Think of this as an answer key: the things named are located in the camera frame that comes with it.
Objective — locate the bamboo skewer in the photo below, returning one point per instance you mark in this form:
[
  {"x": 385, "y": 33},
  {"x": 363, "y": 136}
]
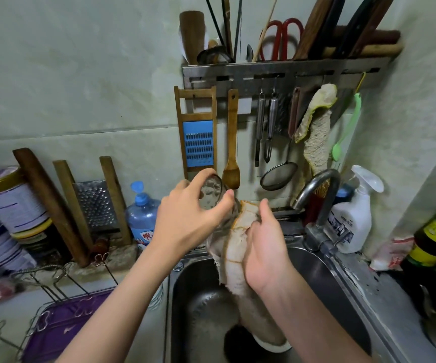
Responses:
[{"x": 267, "y": 22}]

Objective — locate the wall mounted metal utensil rack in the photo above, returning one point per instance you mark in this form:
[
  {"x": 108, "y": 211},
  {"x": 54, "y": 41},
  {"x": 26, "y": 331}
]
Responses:
[{"x": 286, "y": 75}]

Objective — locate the small blue water bottle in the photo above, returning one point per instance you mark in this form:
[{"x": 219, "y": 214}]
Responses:
[{"x": 141, "y": 215}]

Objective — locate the white plate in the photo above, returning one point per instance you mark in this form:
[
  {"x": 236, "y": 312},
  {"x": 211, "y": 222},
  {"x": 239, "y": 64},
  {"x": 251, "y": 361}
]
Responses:
[{"x": 275, "y": 345}]

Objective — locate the stack of labelled tin cans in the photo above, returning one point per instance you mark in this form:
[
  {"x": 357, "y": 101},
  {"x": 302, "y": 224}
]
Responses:
[{"x": 6, "y": 219}]

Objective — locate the wooden framed metal grater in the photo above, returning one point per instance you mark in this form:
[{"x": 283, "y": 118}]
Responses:
[{"x": 95, "y": 204}]

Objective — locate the pink and white plastic bag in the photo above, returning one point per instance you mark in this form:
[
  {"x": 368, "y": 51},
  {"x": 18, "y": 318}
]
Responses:
[{"x": 392, "y": 253}]

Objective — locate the red container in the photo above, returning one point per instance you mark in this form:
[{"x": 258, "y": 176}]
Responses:
[{"x": 313, "y": 209}]

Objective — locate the wooden spatula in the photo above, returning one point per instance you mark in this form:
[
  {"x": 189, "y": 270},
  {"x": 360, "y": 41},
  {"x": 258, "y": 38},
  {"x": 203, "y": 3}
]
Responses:
[{"x": 231, "y": 140}]

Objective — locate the hanging loofah sponge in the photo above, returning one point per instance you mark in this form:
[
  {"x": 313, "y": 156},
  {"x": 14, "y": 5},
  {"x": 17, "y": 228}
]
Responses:
[{"x": 316, "y": 128}]

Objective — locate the white spray bottle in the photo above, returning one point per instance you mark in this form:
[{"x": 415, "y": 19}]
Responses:
[{"x": 352, "y": 211}]

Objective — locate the person's right hand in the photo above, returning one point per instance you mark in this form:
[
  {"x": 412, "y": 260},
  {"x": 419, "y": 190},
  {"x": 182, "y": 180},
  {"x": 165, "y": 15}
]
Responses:
[{"x": 267, "y": 249}]

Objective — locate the blue capped bottle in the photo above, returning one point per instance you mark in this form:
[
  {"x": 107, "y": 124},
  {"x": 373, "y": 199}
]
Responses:
[{"x": 344, "y": 192}]

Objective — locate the wooden slicer with blue blade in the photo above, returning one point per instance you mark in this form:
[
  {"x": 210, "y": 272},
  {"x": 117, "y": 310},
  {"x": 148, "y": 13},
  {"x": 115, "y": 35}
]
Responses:
[{"x": 197, "y": 132}]

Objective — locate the mesh strainer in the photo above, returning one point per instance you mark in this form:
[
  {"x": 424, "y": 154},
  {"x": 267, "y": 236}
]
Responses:
[{"x": 278, "y": 176}]

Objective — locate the beige dish cloth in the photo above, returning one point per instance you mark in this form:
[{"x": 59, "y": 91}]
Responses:
[{"x": 233, "y": 253}]

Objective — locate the wooden rolling pin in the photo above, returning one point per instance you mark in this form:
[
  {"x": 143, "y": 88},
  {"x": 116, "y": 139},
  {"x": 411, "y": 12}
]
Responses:
[{"x": 48, "y": 204}]

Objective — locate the wooden scoop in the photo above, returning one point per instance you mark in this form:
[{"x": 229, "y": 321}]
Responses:
[{"x": 192, "y": 34}]

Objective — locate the metal peeler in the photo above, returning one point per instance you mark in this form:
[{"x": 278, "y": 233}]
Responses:
[
  {"x": 260, "y": 124},
  {"x": 271, "y": 121}
]

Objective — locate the dark metal ladle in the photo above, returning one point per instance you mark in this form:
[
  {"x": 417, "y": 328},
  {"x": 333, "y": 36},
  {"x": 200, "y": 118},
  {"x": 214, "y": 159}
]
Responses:
[{"x": 214, "y": 55}]

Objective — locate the metal faucet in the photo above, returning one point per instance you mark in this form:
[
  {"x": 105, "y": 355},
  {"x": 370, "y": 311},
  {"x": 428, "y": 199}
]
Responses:
[{"x": 313, "y": 189}]

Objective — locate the purple plastic tray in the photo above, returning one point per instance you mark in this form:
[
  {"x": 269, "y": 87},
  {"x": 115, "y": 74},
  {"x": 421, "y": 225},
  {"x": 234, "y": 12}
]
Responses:
[{"x": 55, "y": 335}]

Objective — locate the bundle of dark chopsticks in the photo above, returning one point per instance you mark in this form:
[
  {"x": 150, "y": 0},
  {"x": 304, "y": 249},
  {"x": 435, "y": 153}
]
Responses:
[{"x": 225, "y": 22}]

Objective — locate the person's left forearm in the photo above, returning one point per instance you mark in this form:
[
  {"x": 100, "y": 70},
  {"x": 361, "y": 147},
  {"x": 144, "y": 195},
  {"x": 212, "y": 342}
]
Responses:
[{"x": 116, "y": 313}]

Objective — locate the person's right forearm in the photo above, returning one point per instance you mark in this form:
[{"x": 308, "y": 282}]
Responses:
[{"x": 313, "y": 325}]

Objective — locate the stainless steel sink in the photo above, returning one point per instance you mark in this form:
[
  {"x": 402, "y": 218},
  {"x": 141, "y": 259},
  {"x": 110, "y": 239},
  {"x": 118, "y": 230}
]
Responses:
[{"x": 203, "y": 313}]

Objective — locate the person's left hand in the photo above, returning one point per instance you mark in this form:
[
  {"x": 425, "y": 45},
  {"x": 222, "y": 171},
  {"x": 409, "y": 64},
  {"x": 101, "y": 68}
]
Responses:
[{"x": 184, "y": 219}]

